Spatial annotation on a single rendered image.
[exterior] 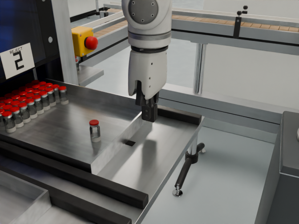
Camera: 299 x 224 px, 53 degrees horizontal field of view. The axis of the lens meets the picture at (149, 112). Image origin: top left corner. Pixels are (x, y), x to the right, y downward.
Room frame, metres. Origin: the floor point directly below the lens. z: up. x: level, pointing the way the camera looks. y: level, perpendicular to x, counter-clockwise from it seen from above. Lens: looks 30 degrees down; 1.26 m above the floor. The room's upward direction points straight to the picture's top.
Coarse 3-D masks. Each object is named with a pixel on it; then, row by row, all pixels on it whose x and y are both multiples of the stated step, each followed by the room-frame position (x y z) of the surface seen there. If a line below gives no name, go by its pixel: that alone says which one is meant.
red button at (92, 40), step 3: (90, 36) 0.86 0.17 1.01; (93, 36) 0.87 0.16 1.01; (87, 39) 0.86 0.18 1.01; (90, 39) 0.85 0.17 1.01; (93, 39) 0.86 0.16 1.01; (96, 39) 0.87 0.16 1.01; (87, 42) 0.85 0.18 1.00; (90, 42) 0.85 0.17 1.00; (93, 42) 0.85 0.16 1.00; (96, 42) 0.86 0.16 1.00; (87, 45) 0.85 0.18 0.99; (90, 45) 0.85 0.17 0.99; (93, 45) 0.85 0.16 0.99; (96, 45) 0.86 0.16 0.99; (90, 48) 0.85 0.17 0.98; (93, 48) 0.85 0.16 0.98
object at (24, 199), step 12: (0, 180) 0.39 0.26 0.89; (12, 180) 0.38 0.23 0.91; (24, 180) 0.37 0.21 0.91; (0, 192) 0.38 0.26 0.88; (12, 192) 0.38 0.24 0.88; (24, 192) 0.37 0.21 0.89; (36, 192) 0.35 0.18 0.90; (0, 204) 0.35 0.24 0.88; (12, 204) 0.35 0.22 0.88; (24, 204) 0.35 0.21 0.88; (36, 204) 0.32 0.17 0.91; (48, 204) 0.34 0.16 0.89; (0, 216) 0.32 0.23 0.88; (12, 216) 0.32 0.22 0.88; (24, 216) 0.30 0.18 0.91; (36, 216) 0.32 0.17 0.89
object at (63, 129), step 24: (72, 96) 0.74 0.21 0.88; (96, 96) 0.71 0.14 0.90; (120, 96) 0.68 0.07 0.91; (48, 120) 0.61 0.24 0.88; (72, 120) 0.61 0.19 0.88; (120, 120) 0.61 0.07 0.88; (144, 120) 0.60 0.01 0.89; (24, 144) 0.48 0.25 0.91; (48, 144) 0.51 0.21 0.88; (72, 144) 0.51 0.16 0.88; (96, 144) 0.51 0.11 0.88; (120, 144) 0.50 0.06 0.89; (96, 168) 0.42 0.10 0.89
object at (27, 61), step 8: (16, 48) 0.65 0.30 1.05; (24, 48) 0.67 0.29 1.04; (0, 56) 0.61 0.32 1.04; (8, 56) 0.63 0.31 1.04; (16, 56) 0.65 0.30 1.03; (24, 56) 0.67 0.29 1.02; (32, 56) 0.69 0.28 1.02; (8, 64) 0.63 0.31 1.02; (24, 64) 0.66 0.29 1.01; (32, 64) 0.68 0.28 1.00; (8, 72) 0.62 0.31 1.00; (16, 72) 0.64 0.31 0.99
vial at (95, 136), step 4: (92, 128) 0.52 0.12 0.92; (96, 128) 0.52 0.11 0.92; (92, 132) 0.52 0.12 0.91; (96, 132) 0.52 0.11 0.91; (100, 132) 0.53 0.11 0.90; (92, 136) 0.52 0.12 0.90; (96, 136) 0.52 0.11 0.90; (100, 136) 0.53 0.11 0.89; (92, 140) 0.52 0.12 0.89; (96, 140) 0.52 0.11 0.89
